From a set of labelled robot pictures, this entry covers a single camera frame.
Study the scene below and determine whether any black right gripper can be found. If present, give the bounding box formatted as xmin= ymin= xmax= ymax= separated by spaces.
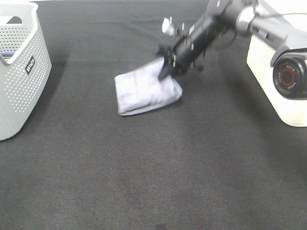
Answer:
xmin=157 ymin=11 xmax=232 ymax=81

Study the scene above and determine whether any lavender towel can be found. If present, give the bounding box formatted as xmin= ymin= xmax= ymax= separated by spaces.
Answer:
xmin=114 ymin=57 xmax=183 ymax=116

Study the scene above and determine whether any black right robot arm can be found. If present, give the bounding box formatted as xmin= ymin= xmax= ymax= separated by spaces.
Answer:
xmin=157 ymin=0 xmax=307 ymax=100

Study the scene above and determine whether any black table cloth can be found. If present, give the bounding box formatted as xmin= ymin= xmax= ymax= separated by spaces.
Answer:
xmin=0 ymin=0 xmax=307 ymax=230

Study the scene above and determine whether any white storage box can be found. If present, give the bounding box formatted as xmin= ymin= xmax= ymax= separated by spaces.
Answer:
xmin=247 ymin=36 xmax=307 ymax=127

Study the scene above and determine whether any grey perforated laundry basket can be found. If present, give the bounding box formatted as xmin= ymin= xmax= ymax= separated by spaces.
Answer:
xmin=0 ymin=0 xmax=52 ymax=140

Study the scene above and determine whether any blue item in basket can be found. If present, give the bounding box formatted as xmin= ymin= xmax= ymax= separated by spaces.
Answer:
xmin=0 ymin=51 xmax=15 ymax=56

